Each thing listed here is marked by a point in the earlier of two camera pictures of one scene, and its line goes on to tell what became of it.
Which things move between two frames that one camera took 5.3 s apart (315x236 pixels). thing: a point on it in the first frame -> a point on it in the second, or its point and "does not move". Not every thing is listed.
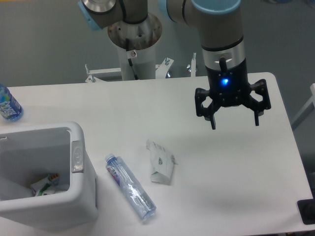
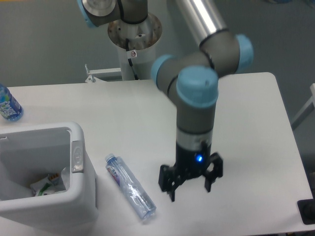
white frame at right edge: x=309 y=107 does not move
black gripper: x=229 y=87 -> x=190 y=163
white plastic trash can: x=30 y=153 does not move
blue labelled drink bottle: x=10 y=109 does not move
